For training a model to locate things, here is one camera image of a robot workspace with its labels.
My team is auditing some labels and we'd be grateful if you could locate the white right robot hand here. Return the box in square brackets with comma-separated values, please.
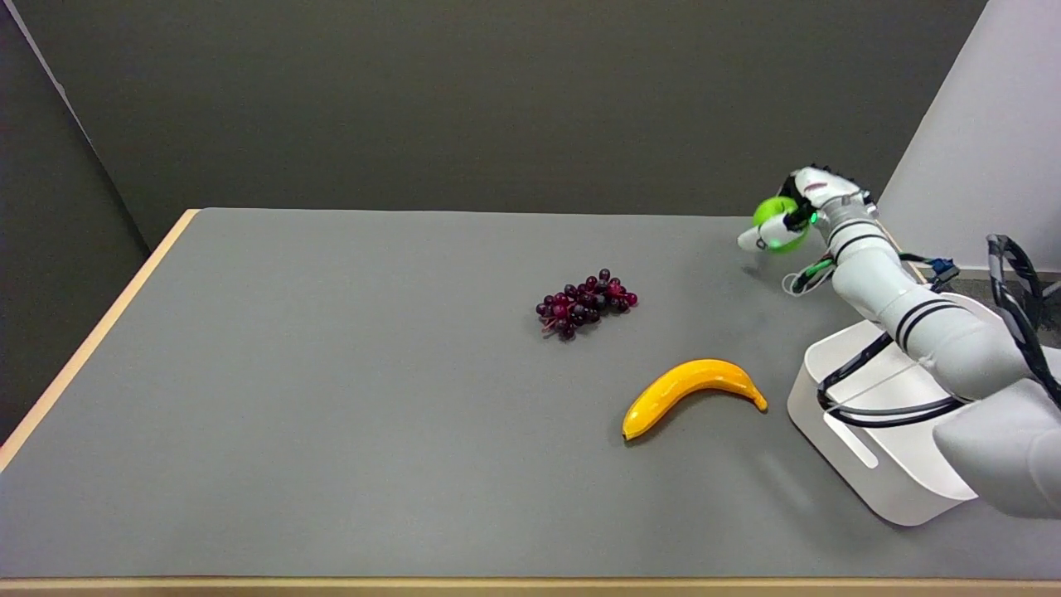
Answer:
[737, 167, 871, 252]

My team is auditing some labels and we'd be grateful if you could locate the green apple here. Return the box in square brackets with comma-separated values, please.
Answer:
[752, 197, 811, 254]

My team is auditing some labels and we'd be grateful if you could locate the yellow banana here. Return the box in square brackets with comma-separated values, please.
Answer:
[622, 358, 769, 443]

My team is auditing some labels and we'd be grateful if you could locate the dark red grape bunch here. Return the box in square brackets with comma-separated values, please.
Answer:
[535, 268, 639, 342]

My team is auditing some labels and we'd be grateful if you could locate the white plastic basket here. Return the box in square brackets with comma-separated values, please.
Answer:
[786, 292, 1008, 527]

